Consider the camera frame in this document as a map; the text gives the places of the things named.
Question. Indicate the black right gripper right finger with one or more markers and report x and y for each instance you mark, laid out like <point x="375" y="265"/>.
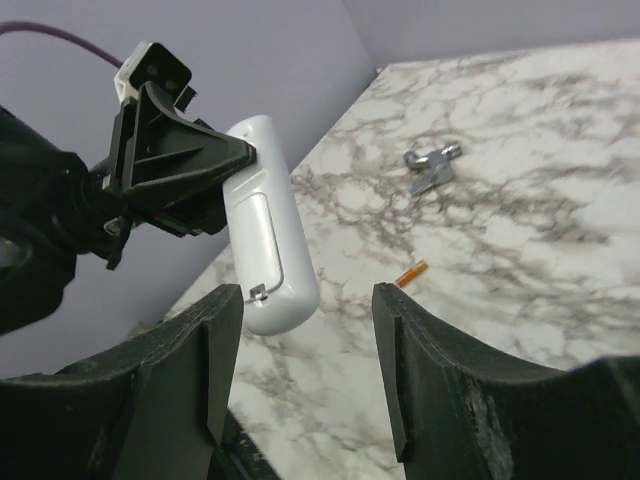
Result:
<point x="461" y="409"/>

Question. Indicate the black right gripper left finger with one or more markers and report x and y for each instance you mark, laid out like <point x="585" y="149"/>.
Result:
<point x="152" y="407"/>

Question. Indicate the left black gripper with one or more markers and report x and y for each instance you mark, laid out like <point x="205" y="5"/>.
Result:
<point x="165" y="171"/>

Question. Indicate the white remote control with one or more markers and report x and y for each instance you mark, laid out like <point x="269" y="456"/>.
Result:
<point x="270" y="252"/>

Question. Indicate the orange battery mid table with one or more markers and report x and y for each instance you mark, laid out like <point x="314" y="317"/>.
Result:
<point x="412" y="273"/>

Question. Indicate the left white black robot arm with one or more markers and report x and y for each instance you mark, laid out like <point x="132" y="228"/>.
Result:
<point x="49" y="217"/>

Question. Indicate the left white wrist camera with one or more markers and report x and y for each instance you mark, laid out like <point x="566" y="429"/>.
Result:
<point x="153" y="62"/>

